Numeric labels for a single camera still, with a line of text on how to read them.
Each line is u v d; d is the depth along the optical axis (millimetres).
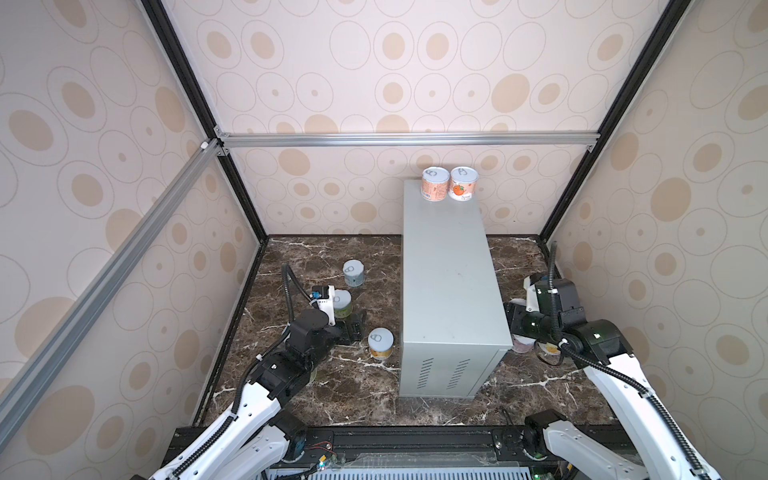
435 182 780
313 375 851
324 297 637
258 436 595
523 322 641
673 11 676
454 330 574
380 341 856
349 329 661
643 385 422
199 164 811
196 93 799
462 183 793
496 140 1723
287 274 1100
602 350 460
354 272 1027
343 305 942
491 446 744
